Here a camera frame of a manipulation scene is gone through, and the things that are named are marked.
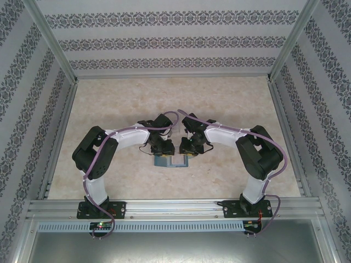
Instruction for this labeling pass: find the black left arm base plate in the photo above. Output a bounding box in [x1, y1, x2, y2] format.
[77, 201, 127, 220]

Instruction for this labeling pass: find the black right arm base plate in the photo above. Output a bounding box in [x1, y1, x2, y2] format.
[222, 199, 273, 219]

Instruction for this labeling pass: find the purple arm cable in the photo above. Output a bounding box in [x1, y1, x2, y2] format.
[177, 108, 288, 238]
[82, 110, 179, 241]

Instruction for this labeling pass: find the grey slotted cable duct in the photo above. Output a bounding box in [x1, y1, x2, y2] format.
[37, 220, 245, 233]

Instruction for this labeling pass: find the teal card holder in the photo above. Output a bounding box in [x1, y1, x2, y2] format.
[153, 155, 197, 168]

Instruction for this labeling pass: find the aluminium corner post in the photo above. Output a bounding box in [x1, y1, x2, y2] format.
[23, 0, 79, 83]
[267, 0, 321, 82]

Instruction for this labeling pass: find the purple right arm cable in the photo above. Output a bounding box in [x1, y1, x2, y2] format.
[177, 108, 288, 238]

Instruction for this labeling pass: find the aluminium side rail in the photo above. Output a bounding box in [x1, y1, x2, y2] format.
[38, 81, 79, 200]
[268, 81, 312, 198]

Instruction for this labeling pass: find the aluminium frame leg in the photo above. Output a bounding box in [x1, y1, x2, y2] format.
[10, 216, 38, 263]
[312, 216, 345, 263]

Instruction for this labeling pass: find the aluminium mounting rail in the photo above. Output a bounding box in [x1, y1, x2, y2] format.
[26, 199, 322, 220]

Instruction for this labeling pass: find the grey metal sheet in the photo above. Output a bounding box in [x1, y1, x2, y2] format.
[27, 231, 332, 263]

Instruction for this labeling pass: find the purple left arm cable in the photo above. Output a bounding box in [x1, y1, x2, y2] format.
[82, 110, 179, 241]

